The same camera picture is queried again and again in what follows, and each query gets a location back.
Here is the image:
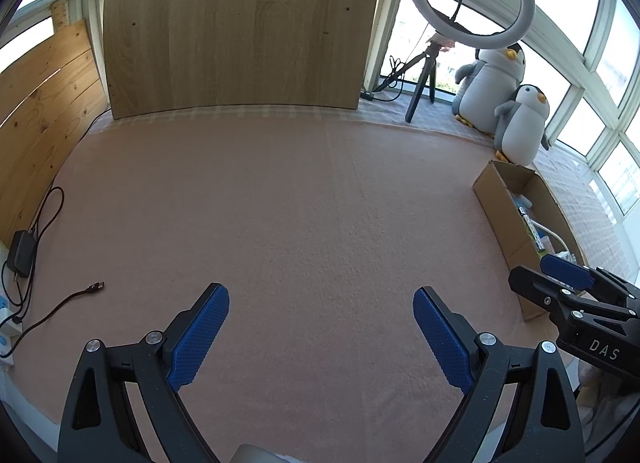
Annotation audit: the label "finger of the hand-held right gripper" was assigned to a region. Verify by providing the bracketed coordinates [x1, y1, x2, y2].
[541, 253, 640, 302]
[508, 266, 631, 325]

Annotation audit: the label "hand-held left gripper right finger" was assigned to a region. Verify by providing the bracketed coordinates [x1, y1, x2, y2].
[412, 285, 586, 463]

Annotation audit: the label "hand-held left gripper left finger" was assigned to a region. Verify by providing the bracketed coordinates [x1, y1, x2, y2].
[57, 283, 231, 463]

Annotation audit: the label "patterned lighter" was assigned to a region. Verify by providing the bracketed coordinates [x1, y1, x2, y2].
[521, 213, 542, 250]

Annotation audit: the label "cardboard box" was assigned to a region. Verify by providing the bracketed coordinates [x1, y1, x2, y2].
[472, 160, 586, 321]

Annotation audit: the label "white massage stick grey balls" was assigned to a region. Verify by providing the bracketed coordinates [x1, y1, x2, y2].
[535, 222, 571, 256]

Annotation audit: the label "small penguin plush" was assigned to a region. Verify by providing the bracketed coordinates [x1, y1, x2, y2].
[494, 84, 551, 167]

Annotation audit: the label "white power strip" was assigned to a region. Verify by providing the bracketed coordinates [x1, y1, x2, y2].
[0, 293, 23, 371]

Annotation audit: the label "large penguin plush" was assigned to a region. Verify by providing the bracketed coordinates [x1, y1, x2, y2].
[451, 42, 527, 138]

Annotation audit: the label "black power adapter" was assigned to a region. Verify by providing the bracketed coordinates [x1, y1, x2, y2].
[7, 230, 38, 278]

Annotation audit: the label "black tripod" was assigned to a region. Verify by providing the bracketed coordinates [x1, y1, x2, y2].
[372, 36, 458, 124]

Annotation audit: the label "wooden plank panel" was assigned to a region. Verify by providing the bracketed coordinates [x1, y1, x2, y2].
[0, 0, 111, 246]

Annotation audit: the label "light wooden board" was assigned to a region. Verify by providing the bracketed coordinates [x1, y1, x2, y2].
[102, 0, 388, 120]

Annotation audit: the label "black usb cable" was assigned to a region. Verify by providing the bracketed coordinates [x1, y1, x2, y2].
[7, 281, 106, 359]

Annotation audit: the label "white window frame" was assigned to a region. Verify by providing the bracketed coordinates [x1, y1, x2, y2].
[0, 0, 640, 264]

